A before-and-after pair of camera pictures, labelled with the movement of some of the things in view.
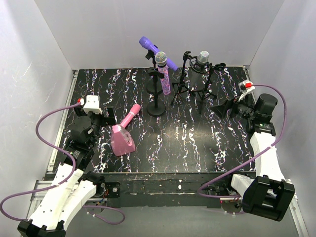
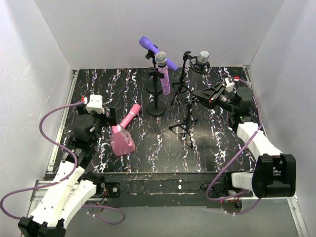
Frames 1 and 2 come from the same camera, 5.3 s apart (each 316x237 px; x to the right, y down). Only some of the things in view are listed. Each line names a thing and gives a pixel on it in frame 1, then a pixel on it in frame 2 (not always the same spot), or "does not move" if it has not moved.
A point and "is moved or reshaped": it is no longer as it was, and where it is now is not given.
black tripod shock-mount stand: [196, 77] is moved or reshaped
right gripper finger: [222, 109] to [207, 102]
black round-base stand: [155, 110] does not move
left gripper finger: [111, 119] does not move
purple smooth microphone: [145, 42] does not move
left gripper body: [99, 114] does not move
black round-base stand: [149, 84] does not move
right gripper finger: [232, 105] to [210, 92]
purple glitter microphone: [161, 58] does not move
